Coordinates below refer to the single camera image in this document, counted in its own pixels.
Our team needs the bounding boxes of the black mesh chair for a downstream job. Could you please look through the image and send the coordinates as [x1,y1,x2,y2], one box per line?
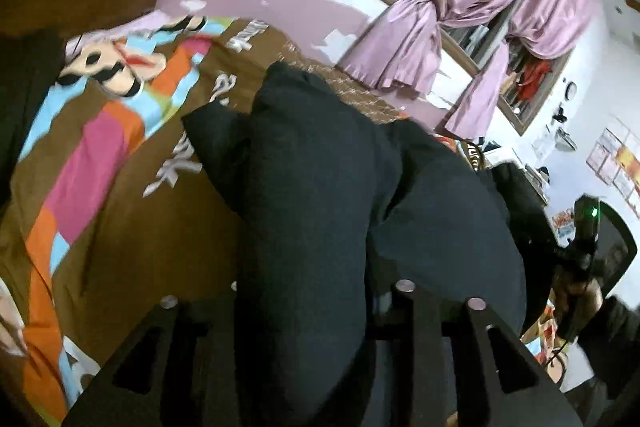
[595,201,639,304]

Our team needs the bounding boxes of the red hanging garment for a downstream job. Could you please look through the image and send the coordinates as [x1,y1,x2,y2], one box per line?
[515,57,552,104]

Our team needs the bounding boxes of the person's right hand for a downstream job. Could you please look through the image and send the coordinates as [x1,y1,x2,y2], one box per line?
[552,279,604,341]

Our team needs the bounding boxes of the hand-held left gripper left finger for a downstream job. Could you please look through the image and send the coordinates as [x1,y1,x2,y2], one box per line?
[62,289,240,427]

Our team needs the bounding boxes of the dark cloth pile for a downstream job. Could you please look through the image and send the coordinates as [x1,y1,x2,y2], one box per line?
[0,29,67,204]

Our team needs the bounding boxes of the person's right forearm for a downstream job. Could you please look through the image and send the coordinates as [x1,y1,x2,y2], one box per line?
[575,296,640,390]

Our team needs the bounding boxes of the colourful printed blanket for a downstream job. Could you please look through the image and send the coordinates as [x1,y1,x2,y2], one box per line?
[0,9,483,427]

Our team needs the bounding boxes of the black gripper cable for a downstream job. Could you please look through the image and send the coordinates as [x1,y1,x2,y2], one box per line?
[546,336,572,384]

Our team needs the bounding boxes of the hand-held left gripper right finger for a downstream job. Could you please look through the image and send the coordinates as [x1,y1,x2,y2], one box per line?
[360,279,586,427]

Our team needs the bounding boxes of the black jacket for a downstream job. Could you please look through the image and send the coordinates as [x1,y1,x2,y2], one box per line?
[181,61,528,427]

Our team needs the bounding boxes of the wall posters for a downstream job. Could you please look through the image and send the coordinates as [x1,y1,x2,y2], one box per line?
[586,114,640,201]

